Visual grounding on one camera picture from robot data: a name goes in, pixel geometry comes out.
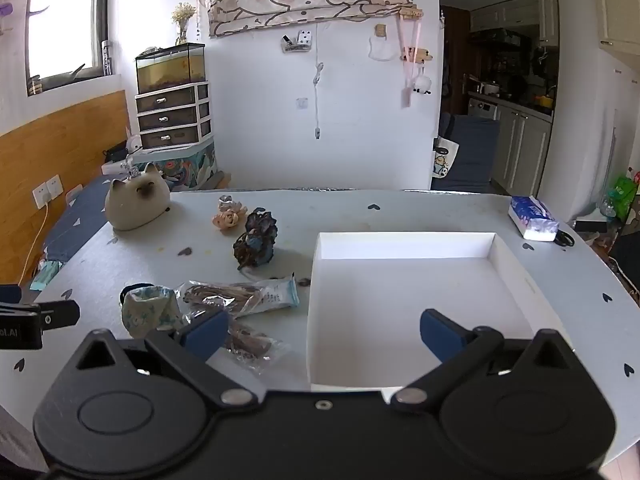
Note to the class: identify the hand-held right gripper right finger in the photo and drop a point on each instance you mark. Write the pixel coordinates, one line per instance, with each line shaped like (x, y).
(440, 336)

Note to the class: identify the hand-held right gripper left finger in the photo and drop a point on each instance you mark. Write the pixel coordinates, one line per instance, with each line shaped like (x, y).
(205, 334)

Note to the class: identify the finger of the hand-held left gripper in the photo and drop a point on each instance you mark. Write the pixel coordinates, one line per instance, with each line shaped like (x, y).
(60, 314)

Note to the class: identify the clear plastic snack packet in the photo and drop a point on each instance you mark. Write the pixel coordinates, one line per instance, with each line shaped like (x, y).
(255, 347)

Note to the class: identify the white shallow box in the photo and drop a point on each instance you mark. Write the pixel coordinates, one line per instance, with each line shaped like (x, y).
(400, 300)

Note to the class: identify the snack packet with blue end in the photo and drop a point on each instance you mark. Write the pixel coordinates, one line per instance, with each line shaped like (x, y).
(250, 296)

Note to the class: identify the floral fabric pouch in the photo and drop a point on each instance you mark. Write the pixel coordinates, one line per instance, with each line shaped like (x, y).
(147, 312)

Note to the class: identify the dark blue ruffled fabric ornament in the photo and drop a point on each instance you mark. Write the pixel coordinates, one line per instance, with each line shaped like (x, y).
(256, 240)

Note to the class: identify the teal patterned cloth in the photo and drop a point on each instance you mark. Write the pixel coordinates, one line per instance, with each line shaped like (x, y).
(46, 274)

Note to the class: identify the pink fabric flower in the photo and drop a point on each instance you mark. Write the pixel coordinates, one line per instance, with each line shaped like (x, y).
(227, 217)

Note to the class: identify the white cat plush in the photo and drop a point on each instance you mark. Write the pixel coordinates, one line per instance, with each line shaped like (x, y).
(135, 202)

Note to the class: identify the blue tissue pack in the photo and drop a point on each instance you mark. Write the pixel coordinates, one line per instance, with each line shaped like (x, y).
(532, 216)

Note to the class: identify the black scissors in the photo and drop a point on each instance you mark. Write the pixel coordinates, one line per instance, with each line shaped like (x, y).
(565, 238)

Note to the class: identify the silver metal clip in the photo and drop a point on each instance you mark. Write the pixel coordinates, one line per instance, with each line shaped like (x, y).
(131, 169)

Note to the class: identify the patterned cloth covered cabinet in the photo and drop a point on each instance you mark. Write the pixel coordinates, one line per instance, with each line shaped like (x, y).
(190, 166)

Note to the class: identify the white printed tote bag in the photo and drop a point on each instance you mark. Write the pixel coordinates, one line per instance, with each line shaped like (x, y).
(445, 160)

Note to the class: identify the blue covered chair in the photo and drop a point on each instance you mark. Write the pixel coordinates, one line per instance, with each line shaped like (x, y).
(470, 152)

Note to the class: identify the flat black box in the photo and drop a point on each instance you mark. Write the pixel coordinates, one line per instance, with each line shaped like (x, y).
(591, 225)

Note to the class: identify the grey kitchen base cabinet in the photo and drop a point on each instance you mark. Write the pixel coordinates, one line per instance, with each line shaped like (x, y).
(522, 142)

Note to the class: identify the white plastic drawer unit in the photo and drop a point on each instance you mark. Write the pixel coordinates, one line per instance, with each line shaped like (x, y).
(170, 116)

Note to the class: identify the white dishwasher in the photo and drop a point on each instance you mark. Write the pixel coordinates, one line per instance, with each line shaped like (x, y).
(482, 109)

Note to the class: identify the green plastic bag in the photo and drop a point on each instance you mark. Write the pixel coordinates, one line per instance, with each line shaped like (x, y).
(625, 194)

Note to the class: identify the pink hanging tag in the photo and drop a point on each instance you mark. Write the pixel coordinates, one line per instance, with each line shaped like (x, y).
(406, 96)

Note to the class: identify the white plush pendant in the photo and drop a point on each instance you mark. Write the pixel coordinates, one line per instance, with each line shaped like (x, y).
(422, 82)

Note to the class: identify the glass fish tank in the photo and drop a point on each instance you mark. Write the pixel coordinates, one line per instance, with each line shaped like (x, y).
(170, 69)

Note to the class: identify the window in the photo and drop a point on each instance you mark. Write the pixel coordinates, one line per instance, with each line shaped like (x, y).
(62, 20)

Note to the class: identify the black range hood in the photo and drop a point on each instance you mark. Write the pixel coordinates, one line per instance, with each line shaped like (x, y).
(500, 37)

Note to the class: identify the vase with dried flowers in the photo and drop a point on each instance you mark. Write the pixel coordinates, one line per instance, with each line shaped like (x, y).
(183, 22)

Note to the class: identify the white upper cabinet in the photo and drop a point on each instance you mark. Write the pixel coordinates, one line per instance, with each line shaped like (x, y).
(619, 15)

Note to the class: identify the white wall socket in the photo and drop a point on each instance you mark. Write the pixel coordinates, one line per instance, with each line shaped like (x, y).
(47, 190)

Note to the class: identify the wooden wall hook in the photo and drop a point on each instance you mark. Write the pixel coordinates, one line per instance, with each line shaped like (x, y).
(415, 54)

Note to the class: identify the white paper wall decoration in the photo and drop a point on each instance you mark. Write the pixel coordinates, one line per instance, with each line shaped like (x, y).
(381, 50)

